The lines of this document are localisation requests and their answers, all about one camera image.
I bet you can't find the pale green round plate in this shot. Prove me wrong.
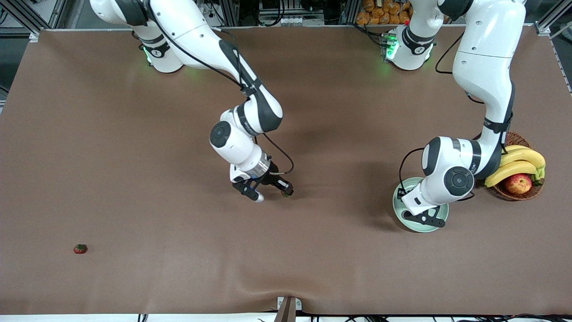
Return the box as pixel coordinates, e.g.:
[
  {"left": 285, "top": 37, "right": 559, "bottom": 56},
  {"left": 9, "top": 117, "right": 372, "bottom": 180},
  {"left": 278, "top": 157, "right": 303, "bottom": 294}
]
[{"left": 392, "top": 177, "right": 450, "bottom": 233}]

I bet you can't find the brown table cover mat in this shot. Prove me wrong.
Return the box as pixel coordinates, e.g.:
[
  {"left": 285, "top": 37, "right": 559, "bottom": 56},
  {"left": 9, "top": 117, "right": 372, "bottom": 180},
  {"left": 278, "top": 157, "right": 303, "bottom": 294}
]
[{"left": 0, "top": 26, "right": 572, "bottom": 316}]

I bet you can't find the bag of orange buns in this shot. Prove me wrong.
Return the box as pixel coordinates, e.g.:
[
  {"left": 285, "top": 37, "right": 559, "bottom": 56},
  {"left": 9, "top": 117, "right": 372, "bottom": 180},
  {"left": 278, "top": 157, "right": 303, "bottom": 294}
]
[{"left": 356, "top": 0, "right": 414, "bottom": 25}]

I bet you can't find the red yellow apple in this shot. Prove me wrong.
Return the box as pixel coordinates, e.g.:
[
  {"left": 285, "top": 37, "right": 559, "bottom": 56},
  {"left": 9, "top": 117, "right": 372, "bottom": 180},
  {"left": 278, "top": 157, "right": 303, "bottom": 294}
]
[{"left": 504, "top": 174, "right": 533, "bottom": 195}]

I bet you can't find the brown wicker basket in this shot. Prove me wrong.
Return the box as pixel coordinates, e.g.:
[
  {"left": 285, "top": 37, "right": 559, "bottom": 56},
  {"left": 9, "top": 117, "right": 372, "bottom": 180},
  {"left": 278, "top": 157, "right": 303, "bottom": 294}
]
[{"left": 485, "top": 131, "right": 544, "bottom": 201}]

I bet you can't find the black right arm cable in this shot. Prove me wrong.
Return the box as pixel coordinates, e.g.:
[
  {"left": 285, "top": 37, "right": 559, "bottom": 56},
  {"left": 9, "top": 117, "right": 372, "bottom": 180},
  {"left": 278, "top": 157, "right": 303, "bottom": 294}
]
[{"left": 145, "top": 0, "right": 295, "bottom": 176}]

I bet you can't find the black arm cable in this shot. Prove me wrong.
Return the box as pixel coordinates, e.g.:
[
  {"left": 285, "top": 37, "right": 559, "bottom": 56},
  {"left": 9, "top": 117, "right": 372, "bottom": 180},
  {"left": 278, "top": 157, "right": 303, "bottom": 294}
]
[
  {"left": 398, "top": 31, "right": 485, "bottom": 202},
  {"left": 145, "top": 0, "right": 295, "bottom": 176}
]

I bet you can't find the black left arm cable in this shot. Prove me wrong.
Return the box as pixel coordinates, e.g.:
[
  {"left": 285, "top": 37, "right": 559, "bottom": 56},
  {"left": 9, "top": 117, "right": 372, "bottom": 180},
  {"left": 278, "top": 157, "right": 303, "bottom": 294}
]
[{"left": 398, "top": 31, "right": 485, "bottom": 202}]

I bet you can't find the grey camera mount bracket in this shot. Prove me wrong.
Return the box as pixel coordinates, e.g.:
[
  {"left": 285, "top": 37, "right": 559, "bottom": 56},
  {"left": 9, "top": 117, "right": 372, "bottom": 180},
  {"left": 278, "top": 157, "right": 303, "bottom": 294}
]
[{"left": 276, "top": 296, "right": 303, "bottom": 322}]

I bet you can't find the aluminium frame profile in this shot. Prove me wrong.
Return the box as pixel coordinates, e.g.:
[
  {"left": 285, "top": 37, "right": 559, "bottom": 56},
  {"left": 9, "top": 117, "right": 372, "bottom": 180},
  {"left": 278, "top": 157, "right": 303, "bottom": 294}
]
[
  {"left": 0, "top": 0, "right": 67, "bottom": 43},
  {"left": 534, "top": 0, "right": 572, "bottom": 41}
]

